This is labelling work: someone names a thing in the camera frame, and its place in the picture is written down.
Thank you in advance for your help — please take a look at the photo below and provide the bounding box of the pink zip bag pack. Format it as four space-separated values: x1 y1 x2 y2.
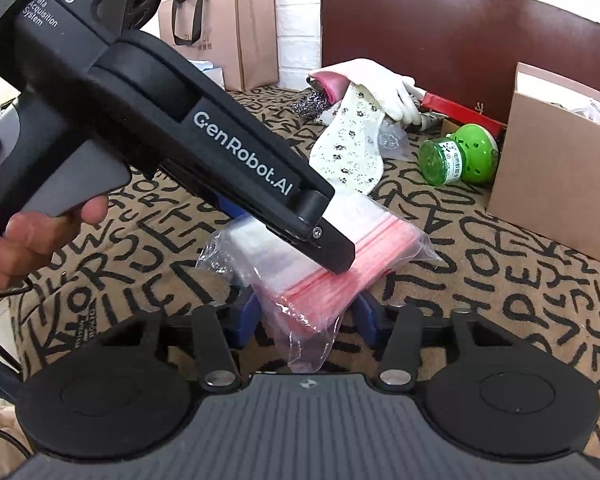
194 190 444 374

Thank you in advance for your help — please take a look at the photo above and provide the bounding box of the white floral sleep mask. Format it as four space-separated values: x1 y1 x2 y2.
309 84 386 195

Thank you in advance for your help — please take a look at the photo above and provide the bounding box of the person's left hand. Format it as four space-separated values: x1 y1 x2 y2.
0 195 108 292

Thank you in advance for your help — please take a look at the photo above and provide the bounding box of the tissue pack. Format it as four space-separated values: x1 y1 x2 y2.
190 60 225 89

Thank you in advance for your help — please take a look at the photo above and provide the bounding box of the pink paper shopping bag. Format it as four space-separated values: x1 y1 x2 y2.
158 0 279 91

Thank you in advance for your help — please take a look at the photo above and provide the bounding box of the green plastic jar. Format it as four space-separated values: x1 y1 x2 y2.
417 124 500 186

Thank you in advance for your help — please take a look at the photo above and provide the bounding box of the white glove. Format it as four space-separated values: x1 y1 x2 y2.
310 58 425 126

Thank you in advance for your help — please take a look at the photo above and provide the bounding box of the red flat box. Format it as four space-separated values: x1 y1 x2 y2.
422 92 505 139

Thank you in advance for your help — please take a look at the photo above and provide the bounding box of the pink cardboard box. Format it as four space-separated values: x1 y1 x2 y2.
488 63 600 260

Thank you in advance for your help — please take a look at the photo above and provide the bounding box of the dark red headboard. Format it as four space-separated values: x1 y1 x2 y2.
321 0 600 122

